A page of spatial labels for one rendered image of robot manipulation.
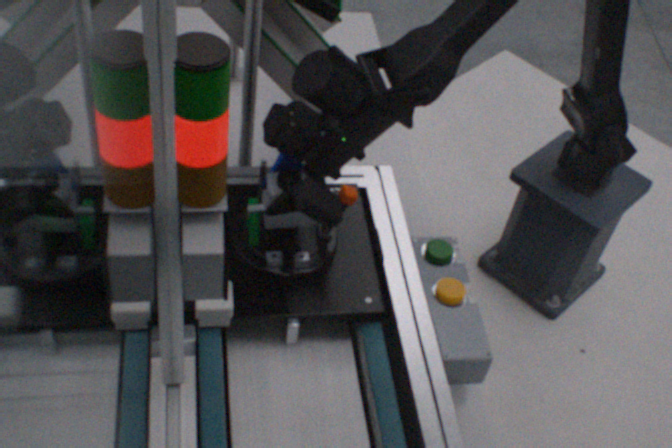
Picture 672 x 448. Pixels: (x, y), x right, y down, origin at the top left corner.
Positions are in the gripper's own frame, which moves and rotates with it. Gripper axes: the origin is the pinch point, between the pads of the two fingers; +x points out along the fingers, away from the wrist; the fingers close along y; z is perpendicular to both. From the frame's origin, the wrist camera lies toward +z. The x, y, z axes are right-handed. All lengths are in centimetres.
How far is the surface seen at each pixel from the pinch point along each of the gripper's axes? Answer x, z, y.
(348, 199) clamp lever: -3.9, -7.6, 0.9
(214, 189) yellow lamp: -9.7, 19.7, 21.3
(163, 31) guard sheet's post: -19.7, 32.7, 20.8
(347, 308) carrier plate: 3.8, -13.3, 11.0
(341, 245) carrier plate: 3.3, -13.8, 0.2
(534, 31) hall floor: 5, -166, -203
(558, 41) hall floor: 0, -172, -196
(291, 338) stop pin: 10.7, -9.8, 13.1
